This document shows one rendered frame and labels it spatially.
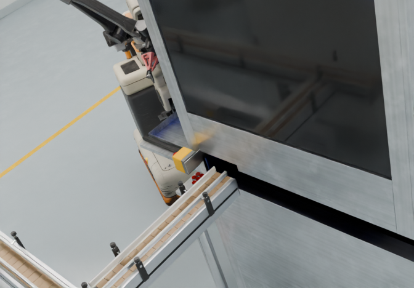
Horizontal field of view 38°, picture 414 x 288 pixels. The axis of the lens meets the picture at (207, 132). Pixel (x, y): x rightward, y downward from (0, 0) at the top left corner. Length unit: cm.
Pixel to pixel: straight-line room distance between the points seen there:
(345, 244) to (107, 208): 211
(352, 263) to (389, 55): 94
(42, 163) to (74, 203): 64
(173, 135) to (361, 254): 107
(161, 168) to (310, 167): 175
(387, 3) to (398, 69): 18
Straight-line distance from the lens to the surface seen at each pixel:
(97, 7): 278
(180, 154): 238
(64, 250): 381
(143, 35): 278
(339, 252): 223
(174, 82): 221
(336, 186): 196
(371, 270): 219
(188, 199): 232
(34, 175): 455
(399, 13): 145
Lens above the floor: 244
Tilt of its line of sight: 35 degrees down
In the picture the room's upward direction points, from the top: 18 degrees counter-clockwise
